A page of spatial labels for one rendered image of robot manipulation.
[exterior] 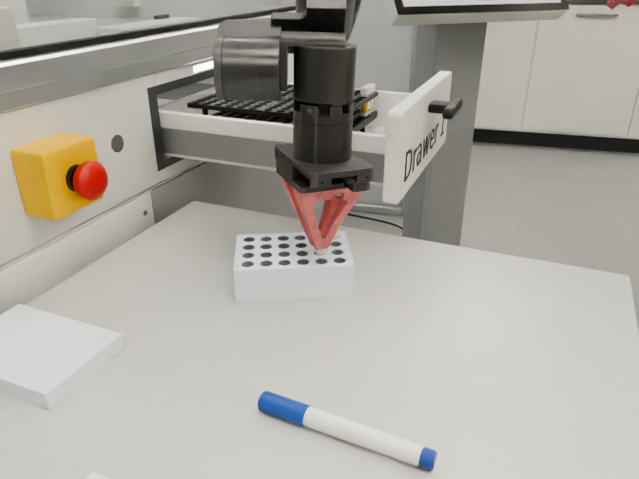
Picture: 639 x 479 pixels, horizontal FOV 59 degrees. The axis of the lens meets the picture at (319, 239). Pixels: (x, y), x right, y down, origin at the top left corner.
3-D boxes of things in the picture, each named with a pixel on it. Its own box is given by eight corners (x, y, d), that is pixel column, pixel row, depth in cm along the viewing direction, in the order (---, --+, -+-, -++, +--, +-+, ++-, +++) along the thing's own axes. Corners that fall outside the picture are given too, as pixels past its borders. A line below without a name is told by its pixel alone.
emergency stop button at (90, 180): (115, 193, 60) (108, 157, 58) (87, 206, 57) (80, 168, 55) (92, 189, 61) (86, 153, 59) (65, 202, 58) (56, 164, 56)
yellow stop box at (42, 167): (110, 199, 63) (99, 135, 59) (61, 223, 57) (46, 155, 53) (75, 192, 64) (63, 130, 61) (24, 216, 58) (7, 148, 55)
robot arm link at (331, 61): (359, 36, 48) (355, 29, 53) (278, 33, 48) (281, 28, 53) (355, 117, 51) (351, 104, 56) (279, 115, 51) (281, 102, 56)
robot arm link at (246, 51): (346, -48, 50) (340, 18, 59) (216, -52, 50) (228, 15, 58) (347, 67, 47) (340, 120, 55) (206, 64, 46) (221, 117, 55)
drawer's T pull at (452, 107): (461, 107, 76) (463, 97, 76) (451, 121, 70) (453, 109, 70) (435, 105, 78) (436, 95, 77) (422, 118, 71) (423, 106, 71)
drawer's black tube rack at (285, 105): (376, 133, 88) (377, 90, 85) (336, 166, 73) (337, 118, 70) (251, 119, 96) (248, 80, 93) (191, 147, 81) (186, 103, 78)
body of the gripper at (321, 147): (312, 194, 51) (313, 112, 48) (273, 162, 59) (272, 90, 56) (375, 185, 53) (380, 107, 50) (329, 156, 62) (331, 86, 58)
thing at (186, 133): (433, 133, 89) (435, 94, 86) (386, 187, 67) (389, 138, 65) (214, 110, 102) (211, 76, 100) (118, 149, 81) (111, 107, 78)
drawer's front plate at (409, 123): (445, 141, 90) (452, 70, 85) (396, 206, 66) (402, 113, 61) (434, 140, 91) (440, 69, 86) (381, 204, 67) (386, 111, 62)
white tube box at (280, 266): (344, 259, 67) (344, 230, 65) (354, 296, 59) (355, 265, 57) (239, 263, 66) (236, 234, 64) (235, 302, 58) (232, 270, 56)
